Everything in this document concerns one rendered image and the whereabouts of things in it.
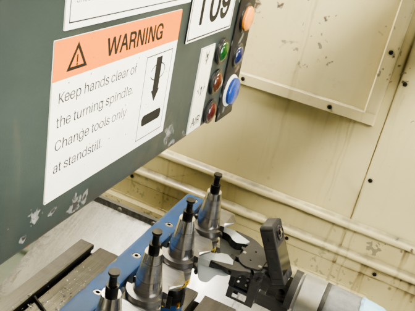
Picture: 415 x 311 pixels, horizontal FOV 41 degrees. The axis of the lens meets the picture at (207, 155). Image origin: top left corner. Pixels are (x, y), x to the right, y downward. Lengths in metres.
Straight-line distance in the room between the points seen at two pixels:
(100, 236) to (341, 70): 0.82
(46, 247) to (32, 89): 1.37
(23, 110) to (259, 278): 0.74
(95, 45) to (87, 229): 1.35
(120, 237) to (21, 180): 1.32
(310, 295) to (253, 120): 0.56
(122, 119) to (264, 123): 1.00
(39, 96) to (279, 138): 1.11
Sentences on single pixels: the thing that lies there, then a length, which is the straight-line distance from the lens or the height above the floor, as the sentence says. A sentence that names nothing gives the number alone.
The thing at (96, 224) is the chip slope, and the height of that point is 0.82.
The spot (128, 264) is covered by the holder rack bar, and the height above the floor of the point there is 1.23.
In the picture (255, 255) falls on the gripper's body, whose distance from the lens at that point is 1.02.
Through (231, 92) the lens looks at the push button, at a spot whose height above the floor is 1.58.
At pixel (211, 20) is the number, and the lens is 0.51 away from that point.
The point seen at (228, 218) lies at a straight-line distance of 1.06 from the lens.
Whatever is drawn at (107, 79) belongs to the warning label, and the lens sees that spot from 0.37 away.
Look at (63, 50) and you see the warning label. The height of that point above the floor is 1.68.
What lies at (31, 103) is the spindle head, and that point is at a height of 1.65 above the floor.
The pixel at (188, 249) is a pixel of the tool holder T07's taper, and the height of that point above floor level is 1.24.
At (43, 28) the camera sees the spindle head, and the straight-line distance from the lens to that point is 0.31.
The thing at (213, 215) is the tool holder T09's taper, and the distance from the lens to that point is 0.99.
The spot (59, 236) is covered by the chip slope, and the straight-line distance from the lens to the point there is 1.68.
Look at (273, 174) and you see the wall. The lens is 1.43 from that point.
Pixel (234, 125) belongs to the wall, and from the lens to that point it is 1.42.
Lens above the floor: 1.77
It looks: 26 degrees down
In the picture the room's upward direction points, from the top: 12 degrees clockwise
